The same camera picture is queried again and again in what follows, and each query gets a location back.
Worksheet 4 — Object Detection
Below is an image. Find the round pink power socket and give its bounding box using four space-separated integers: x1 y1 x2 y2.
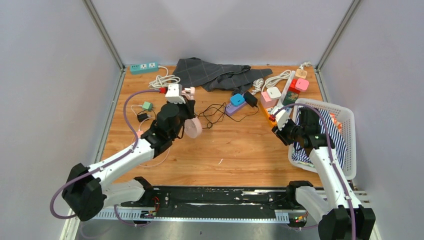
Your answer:
184 117 203 139

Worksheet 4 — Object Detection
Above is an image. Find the white power cord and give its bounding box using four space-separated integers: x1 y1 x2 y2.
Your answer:
148 65 181 90

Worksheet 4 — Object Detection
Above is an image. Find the black plug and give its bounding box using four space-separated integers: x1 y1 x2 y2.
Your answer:
136 112 150 123

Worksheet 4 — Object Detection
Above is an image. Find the purple USB power strip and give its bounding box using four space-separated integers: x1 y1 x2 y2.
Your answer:
224 101 247 117

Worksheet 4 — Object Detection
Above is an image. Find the teal power strip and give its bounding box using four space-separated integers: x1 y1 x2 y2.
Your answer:
129 62 159 75

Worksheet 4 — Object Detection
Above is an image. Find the black power adapter brick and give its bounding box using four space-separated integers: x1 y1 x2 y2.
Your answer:
243 91 258 108

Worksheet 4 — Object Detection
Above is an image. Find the blue square plug adapter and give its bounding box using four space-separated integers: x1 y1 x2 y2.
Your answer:
230 93 245 107

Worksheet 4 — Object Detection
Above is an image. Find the pink USB charger plug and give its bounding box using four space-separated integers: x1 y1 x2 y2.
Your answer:
136 130 144 137

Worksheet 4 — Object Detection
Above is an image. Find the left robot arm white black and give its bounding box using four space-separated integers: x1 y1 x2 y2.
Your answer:
56 95 195 222

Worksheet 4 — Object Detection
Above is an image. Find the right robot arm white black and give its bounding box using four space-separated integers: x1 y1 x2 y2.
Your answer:
269 103 376 240

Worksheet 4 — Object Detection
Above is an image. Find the dark green plug adapter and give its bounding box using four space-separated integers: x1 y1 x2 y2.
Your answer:
282 91 299 106

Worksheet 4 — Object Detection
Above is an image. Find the pink cube socket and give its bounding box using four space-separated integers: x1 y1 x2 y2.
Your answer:
260 91 276 109

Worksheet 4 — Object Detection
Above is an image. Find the white square plug adapter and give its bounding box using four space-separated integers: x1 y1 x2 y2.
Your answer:
266 86 282 100

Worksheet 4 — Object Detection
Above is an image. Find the red plug adapter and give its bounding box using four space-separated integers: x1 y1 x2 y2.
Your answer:
288 79 301 94

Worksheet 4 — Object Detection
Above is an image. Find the pink square plug adapter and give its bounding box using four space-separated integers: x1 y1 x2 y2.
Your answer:
294 78 310 92

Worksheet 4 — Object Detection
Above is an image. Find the orange power strip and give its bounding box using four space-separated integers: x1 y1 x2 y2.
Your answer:
259 102 277 128

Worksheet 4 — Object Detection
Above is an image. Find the blue white striped cloth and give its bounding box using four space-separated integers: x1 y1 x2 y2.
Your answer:
291 109 347 167

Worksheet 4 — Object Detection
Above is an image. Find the dark grey checked cloth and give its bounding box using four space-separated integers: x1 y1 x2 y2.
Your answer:
172 57 273 94

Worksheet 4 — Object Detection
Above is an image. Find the white plastic basket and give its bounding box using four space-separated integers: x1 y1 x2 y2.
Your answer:
288 98 357 180

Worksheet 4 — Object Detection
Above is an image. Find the long white power strip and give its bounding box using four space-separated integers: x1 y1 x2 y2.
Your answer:
275 70 296 108

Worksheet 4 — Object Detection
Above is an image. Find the beige tag adapter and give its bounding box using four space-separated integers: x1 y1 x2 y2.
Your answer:
294 68 308 79

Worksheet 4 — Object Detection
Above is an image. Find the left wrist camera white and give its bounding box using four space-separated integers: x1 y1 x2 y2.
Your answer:
165 83 186 104

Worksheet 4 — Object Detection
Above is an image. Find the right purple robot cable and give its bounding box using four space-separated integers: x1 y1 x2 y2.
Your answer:
268 102 357 240

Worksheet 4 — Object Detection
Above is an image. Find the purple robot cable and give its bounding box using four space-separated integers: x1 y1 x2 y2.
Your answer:
268 102 357 240
49 87 167 228

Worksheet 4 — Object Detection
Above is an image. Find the thin black adapter cable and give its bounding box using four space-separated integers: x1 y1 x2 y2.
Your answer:
196 102 260 130

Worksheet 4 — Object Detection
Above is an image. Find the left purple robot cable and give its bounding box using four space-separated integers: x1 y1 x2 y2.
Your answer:
49 87 167 228

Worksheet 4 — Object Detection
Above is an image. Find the white coiled cord back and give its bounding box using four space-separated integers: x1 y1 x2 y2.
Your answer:
250 69 292 96

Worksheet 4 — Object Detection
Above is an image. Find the black mounting base rail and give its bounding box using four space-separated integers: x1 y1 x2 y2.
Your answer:
121 186 308 221

